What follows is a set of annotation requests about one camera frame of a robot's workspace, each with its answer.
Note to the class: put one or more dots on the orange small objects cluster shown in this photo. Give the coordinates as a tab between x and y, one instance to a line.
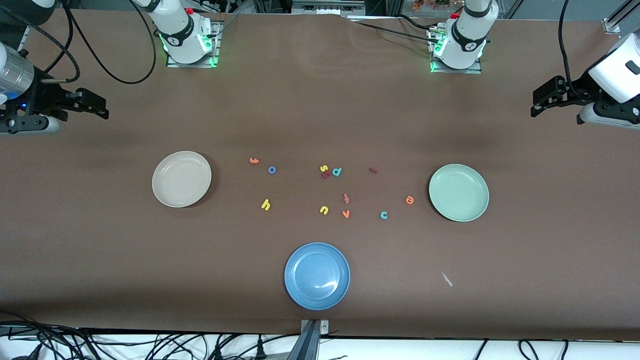
430	4

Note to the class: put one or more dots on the aluminium frame profile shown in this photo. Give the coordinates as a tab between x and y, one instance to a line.
617	17
24	42

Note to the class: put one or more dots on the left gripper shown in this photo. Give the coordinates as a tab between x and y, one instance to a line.
574	90

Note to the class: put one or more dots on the brown table cover sheet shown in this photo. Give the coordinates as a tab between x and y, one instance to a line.
320	110

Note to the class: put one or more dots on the beige round plate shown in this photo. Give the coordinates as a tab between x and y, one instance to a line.
181	179

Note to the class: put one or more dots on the blue round plate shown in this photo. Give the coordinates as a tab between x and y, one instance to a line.
317	276

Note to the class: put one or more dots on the small grey paper scrap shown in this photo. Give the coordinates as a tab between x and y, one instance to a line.
446	279

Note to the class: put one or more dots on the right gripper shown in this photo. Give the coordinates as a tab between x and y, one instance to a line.
44	96

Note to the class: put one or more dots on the yellow foam letter u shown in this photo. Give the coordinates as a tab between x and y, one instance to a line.
321	210

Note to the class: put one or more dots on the dark camera pole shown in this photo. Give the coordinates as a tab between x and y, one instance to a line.
307	345

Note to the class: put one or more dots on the yellow foam letter h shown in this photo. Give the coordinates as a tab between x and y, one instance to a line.
264	202

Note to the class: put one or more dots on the grey equipment box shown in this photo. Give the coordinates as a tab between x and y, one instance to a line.
327	6

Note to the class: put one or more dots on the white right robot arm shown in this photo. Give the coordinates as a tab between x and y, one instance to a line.
180	30

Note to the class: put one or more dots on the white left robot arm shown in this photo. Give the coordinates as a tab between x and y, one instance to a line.
467	35

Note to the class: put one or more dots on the aluminium right arm base plate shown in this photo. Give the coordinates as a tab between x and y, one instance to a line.
216	55

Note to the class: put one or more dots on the metal pole bracket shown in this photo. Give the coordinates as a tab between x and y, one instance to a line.
324	327

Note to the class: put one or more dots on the aluminium left arm base plate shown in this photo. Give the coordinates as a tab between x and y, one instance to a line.
465	71

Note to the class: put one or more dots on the green round plate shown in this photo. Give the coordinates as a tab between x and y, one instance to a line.
458	192

